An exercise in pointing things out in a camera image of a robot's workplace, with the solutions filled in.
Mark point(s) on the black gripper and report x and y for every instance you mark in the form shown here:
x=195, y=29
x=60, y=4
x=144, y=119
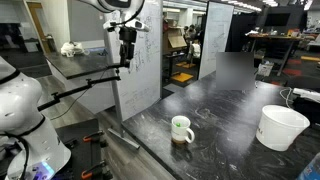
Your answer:
x=128, y=34

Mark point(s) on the white mug cup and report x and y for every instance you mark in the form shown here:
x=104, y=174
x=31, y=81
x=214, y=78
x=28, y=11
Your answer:
x=180, y=130

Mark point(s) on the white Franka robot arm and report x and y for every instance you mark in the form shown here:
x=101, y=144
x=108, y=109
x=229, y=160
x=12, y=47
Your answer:
x=20, y=100

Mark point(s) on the small green item in mug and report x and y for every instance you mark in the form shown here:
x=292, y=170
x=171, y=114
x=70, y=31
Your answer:
x=178, y=125

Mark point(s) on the large wheeled whiteboard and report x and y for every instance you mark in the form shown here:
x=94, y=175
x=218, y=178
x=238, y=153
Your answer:
x=143, y=66

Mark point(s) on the black side table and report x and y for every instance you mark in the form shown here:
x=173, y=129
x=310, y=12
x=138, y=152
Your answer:
x=80, y=63

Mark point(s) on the cardboard box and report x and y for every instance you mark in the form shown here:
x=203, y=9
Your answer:
x=176, y=41

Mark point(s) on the white crumpled cloth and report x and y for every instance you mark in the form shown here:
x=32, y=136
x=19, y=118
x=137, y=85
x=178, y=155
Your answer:
x=70, y=48

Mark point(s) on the seated background person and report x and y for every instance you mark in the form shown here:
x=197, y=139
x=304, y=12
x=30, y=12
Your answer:
x=194, y=48

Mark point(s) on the narrow standing whiteboard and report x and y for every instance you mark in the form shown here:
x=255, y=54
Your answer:
x=215, y=36

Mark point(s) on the orange black clamp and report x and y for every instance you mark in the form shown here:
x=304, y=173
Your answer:
x=95, y=168
x=93, y=136

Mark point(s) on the black base platform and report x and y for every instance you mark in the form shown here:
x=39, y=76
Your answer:
x=78, y=146

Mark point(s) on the white waste bin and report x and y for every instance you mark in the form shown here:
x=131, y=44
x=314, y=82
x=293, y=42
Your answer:
x=265, y=69

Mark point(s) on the wooden background desk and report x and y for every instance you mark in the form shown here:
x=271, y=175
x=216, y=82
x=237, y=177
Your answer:
x=276, y=38

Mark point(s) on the black monitor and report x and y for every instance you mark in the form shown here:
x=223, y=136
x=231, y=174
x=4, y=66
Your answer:
x=277, y=20

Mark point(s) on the white plastic bucket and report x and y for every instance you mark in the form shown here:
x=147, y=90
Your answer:
x=280, y=128

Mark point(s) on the white power strip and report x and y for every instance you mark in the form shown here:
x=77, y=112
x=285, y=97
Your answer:
x=308, y=94

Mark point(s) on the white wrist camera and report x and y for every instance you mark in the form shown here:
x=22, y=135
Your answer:
x=139, y=25

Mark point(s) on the black camera mount rod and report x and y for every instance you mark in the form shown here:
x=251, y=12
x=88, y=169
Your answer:
x=76, y=89

